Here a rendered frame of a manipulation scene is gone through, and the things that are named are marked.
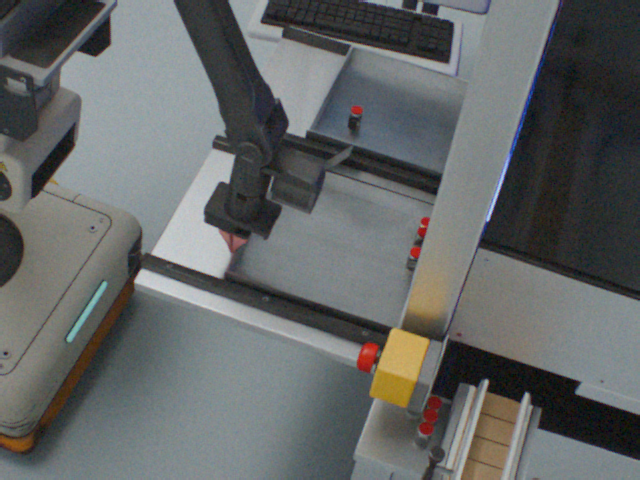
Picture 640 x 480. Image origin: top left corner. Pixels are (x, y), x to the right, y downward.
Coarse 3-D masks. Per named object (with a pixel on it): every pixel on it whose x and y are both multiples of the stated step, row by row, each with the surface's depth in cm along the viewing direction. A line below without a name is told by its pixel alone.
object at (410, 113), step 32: (352, 64) 191; (384, 64) 190; (352, 96) 184; (384, 96) 186; (416, 96) 187; (448, 96) 188; (320, 128) 178; (384, 128) 180; (416, 128) 181; (448, 128) 182; (384, 160) 172; (416, 160) 175
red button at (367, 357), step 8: (368, 344) 133; (376, 344) 133; (360, 352) 132; (368, 352) 132; (376, 352) 132; (360, 360) 132; (368, 360) 132; (376, 360) 133; (360, 368) 132; (368, 368) 132
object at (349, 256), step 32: (320, 192) 168; (352, 192) 167; (384, 192) 165; (288, 224) 162; (320, 224) 163; (352, 224) 164; (384, 224) 165; (416, 224) 166; (256, 256) 157; (288, 256) 158; (320, 256) 159; (352, 256) 160; (384, 256) 160; (256, 288) 151; (288, 288) 154; (320, 288) 155; (352, 288) 155; (384, 288) 156; (352, 320) 149; (384, 320) 152
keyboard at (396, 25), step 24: (288, 0) 211; (312, 0) 212; (336, 0) 213; (288, 24) 207; (312, 24) 208; (336, 24) 207; (360, 24) 208; (384, 24) 209; (408, 24) 210; (432, 24) 211; (384, 48) 207; (408, 48) 207; (432, 48) 206
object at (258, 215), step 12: (216, 192) 148; (228, 192) 144; (216, 204) 147; (228, 204) 145; (240, 204) 143; (252, 204) 143; (264, 204) 149; (276, 204) 149; (216, 216) 146; (228, 216) 146; (240, 216) 145; (252, 216) 145; (264, 216) 147; (276, 216) 148; (252, 228) 145; (264, 228) 146
